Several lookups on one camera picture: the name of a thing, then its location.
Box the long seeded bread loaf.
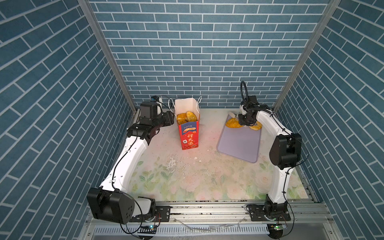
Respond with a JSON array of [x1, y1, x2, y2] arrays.
[[226, 118, 243, 129]]

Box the red white paper bag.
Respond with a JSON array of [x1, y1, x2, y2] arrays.
[[174, 97, 202, 150]]

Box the long yellow bread stick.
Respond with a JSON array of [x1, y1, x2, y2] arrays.
[[186, 111, 198, 122]]

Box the braided wreath bread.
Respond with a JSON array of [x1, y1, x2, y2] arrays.
[[177, 113, 188, 125]]

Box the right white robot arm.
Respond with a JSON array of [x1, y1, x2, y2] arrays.
[[238, 108, 302, 221]]

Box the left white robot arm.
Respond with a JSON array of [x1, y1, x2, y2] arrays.
[[87, 111, 175, 225]]

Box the lavender plastic tray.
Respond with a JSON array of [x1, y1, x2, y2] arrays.
[[217, 124, 261, 163]]

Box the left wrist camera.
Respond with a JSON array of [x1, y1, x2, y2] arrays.
[[140, 96, 163, 119]]

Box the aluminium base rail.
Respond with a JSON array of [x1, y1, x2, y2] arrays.
[[79, 200, 342, 240]]

